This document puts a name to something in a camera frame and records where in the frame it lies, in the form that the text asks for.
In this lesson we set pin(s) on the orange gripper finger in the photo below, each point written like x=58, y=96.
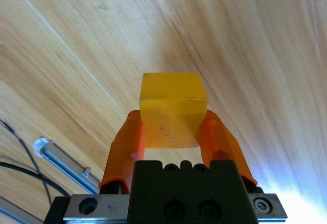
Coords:
x=122, y=147
x=224, y=142

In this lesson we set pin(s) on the yellow wooden block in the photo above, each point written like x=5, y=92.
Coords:
x=173, y=111

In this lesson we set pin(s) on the silver metal rail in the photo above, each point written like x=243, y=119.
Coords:
x=66, y=165

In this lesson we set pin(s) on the aluminium frame profile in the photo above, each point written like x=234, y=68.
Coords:
x=15, y=216

